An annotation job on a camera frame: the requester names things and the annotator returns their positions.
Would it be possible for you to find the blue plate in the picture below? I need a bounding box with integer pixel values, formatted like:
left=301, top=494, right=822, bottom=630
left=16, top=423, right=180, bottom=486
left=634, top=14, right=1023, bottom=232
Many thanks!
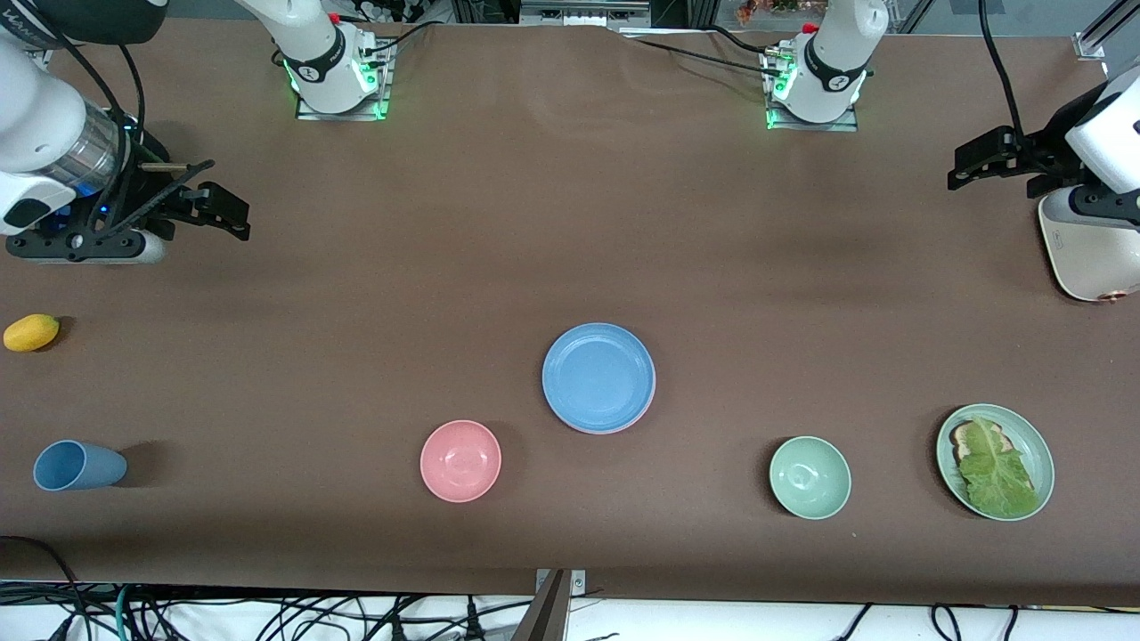
left=541, top=322, right=656, bottom=434

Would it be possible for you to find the pink plate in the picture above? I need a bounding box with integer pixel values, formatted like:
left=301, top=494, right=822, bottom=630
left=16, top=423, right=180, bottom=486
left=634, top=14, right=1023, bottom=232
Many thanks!
left=557, top=374, right=657, bottom=436

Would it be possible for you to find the beige toaster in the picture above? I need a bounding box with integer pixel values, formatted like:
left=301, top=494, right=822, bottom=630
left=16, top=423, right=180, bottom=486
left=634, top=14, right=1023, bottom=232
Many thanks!
left=1038, top=189, right=1140, bottom=304

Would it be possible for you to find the yellow lemon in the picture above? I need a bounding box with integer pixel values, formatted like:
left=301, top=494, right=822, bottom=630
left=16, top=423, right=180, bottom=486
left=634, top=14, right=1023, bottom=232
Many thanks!
left=3, top=313, right=61, bottom=353

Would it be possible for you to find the toasted bread slice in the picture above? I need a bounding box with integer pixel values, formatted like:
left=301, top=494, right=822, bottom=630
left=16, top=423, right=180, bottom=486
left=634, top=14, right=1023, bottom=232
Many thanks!
left=949, top=421, right=1013, bottom=464

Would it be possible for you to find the blue cup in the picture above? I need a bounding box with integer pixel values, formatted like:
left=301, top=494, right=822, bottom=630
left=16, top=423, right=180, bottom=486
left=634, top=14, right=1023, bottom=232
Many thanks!
left=33, top=440, right=128, bottom=492

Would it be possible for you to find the green lettuce leaf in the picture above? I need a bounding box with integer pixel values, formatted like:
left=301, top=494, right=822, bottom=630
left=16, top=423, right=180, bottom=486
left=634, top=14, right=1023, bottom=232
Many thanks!
left=957, top=416, right=1041, bottom=519

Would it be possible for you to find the green plate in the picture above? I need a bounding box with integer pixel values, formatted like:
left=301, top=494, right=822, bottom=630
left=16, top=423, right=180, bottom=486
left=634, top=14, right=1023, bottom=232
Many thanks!
left=935, top=403, right=1055, bottom=522

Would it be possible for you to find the pink bowl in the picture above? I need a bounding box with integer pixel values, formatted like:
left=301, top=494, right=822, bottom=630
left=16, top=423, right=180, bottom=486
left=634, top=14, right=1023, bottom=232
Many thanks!
left=419, top=420, right=502, bottom=504

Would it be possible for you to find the green bowl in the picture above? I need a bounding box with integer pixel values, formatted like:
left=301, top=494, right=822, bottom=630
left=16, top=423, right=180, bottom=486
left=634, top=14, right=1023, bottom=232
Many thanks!
left=769, top=435, right=852, bottom=521

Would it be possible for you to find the black pot with blue handle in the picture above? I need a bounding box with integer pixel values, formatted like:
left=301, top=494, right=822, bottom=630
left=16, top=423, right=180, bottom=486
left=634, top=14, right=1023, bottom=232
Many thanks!
left=125, top=116, right=172, bottom=192

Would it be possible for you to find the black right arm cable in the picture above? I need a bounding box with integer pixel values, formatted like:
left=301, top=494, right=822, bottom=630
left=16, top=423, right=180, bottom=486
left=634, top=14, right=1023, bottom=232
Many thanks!
left=27, top=13, right=149, bottom=234

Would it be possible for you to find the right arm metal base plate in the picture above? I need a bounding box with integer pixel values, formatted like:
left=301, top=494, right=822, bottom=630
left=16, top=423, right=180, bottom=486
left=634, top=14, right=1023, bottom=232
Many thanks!
left=295, top=37, right=394, bottom=122

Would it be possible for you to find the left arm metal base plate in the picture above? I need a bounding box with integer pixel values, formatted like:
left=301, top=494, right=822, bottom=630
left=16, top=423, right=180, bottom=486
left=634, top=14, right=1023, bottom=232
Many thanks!
left=764, top=46, right=861, bottom=134

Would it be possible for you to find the black right base cable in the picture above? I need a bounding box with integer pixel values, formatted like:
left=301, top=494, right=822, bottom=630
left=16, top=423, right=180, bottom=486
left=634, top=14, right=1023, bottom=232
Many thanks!
left=356, top=20, right=439, bottom=61

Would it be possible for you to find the black base cable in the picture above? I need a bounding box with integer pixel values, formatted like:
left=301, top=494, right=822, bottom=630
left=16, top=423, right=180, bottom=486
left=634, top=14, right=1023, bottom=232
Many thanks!
left=623, top=25, right=786, bottom=79
left=356, top=20, right=439, bottom=61

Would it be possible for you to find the black left base cable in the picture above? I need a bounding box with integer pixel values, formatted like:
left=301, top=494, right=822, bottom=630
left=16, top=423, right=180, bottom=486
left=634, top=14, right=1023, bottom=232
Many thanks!
left=623, top=25, right=786, bottom=79

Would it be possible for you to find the black looped floor cable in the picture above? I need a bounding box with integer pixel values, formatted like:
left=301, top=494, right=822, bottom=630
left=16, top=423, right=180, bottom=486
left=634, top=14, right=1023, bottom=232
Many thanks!
left=0, top=535, right=94, bottom=641

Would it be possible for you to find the silver aluminium frame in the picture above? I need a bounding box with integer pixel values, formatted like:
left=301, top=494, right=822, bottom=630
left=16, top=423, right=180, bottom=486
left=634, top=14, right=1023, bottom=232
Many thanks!
left=519, top=0, right=653, bottom=29

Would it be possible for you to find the metal table edge bracket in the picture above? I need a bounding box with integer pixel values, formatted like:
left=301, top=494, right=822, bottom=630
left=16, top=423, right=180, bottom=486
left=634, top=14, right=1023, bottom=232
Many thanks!
left=534, top=570, right=587, bottom=599

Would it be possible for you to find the dark camera post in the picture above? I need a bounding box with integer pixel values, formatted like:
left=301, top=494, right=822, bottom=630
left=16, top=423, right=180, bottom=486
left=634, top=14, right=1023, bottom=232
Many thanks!
left=510, top=570, right=571, bottom=641

